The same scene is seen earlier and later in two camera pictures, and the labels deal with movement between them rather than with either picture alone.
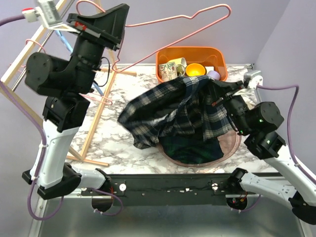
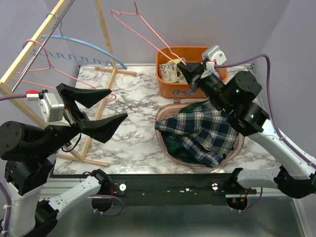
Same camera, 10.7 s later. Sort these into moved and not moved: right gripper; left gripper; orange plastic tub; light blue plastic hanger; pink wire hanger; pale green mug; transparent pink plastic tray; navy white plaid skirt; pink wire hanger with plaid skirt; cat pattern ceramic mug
Moved: transparent pink plastic tray; navy white plaid skirt; right gripper; left gripper; light blue plastic hanger; pink wire hanger with plaid skirt; pink wire hanger
Not moved: pale green mug; orange plastic tub; cat pattern ceramic mug
